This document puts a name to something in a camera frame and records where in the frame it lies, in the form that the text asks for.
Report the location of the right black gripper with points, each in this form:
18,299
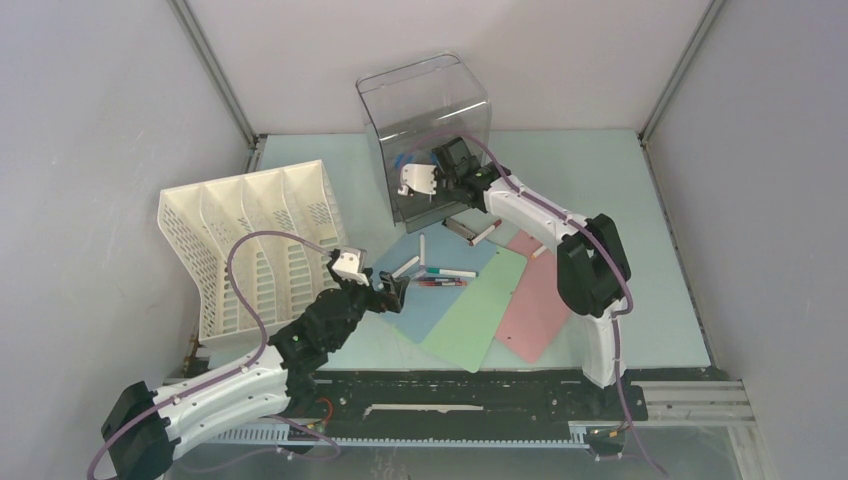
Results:
439,194

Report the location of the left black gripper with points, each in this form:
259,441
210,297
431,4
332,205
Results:
392,297

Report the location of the blue eraser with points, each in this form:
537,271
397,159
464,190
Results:
402,159

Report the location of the orange red pen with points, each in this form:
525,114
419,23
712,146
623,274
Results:
438,285

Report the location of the clear plastic drawer box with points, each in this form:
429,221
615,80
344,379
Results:
415,108

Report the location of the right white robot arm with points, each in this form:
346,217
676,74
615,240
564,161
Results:
592,269

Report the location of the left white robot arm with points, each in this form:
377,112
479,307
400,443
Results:
148,430

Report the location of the metal clipboard clip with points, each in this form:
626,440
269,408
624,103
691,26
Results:
459,229

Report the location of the dark red cap marker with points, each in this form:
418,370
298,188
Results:
479,237

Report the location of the plain white marker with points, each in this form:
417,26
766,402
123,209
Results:
414,261

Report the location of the purple cap marker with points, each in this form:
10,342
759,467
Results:
422,252

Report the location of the teal cap marker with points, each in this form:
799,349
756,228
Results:
451,272

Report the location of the blue clipboard sheet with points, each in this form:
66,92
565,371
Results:
425,306

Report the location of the orange cap marker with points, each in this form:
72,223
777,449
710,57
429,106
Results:
538,252

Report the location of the green clipboard sheet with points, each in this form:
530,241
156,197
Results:
464,334

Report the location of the pink clipboard sheet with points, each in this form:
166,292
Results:
536,313

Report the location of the white plastic file rack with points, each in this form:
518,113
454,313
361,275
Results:
252,245

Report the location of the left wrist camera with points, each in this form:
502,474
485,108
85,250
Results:
348,265

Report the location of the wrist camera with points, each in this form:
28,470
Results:
417,178
348,265

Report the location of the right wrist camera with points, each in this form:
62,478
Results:
417,178

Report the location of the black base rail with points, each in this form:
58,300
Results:
457,406

